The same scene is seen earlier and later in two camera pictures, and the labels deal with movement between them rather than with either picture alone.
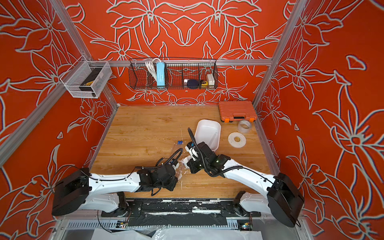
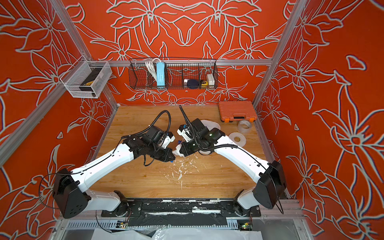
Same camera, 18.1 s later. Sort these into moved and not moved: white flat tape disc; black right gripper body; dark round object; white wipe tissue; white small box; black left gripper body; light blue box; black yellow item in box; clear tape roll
Moved: white wipe tissue; black left gripper body; black right gripper body
Not moved: dark round object; white flat tape disc; clear tape roll; light blue box; white small box; black yellow item in box
